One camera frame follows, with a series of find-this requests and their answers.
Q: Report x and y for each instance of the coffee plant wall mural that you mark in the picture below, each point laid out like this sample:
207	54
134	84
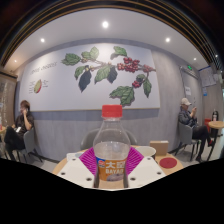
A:
66	93

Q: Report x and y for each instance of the dark flask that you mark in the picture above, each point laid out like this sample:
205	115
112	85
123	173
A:
215	115

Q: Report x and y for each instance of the person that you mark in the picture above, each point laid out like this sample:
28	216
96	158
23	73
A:
188	120
21	126

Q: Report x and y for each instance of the white notice board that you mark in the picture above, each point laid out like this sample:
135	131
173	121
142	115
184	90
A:
207	76

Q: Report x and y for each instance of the white printed paper napkin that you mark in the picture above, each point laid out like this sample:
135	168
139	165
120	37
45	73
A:
71	156

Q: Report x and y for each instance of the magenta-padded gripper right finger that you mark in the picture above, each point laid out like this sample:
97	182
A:
146	170

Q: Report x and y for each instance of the flat round red coaster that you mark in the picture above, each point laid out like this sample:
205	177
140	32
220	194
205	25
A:
168	162

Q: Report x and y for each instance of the red bin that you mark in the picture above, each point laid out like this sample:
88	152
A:
207	124

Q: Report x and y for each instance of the green exit sign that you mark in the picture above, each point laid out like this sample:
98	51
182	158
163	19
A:
189	67

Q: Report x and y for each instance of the grey upholstered chair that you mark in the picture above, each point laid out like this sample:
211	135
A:
87	138

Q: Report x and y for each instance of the round ceiling lights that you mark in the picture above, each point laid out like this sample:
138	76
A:
105	24

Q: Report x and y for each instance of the round wooden side table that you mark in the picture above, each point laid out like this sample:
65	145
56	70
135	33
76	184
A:
217	125

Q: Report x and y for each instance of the dark brown cup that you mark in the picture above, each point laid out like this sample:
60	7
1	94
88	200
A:
146	151

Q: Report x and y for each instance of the clear red-capped drink bottle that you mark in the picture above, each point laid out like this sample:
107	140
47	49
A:
111	146

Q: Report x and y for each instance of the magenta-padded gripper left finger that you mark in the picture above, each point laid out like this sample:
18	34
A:
75	170

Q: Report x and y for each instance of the grey chair with dark legs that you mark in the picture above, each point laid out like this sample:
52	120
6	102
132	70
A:
30	141
185	135

